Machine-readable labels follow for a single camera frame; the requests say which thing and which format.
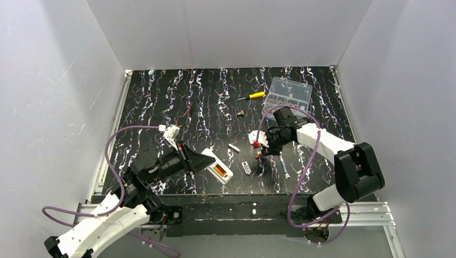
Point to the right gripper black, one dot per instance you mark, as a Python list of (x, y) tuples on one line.
[(268, 143)]

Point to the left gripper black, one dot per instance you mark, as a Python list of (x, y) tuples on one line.
[(186, 158)]

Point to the white remote control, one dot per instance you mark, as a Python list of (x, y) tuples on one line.
[(218, 163)]

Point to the remote battery cover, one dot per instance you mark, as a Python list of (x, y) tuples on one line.
[(246, 168)]

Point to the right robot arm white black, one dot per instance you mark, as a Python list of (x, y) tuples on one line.
[(356, 168)]

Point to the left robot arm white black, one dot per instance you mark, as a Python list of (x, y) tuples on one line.
[(131, 205)]

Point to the silver open-end wrench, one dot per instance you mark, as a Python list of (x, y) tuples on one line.
[(286, 175)]

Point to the clear plastic screw box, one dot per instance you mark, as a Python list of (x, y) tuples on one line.
[(287, 92)]

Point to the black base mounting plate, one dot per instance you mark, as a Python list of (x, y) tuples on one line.
[(228, 214)]

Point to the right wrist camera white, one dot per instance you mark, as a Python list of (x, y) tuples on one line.
[(258, 138)]

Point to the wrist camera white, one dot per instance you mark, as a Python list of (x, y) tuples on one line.
[(258, 138), (170, 133)]

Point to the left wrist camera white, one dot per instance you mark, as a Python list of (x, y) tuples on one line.
[(170, 133)]

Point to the yellow handled screwdriver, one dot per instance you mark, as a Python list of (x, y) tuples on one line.
[(253, 96)]

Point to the aluminium frame rail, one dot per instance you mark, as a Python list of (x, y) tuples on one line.
[(103, 149)]

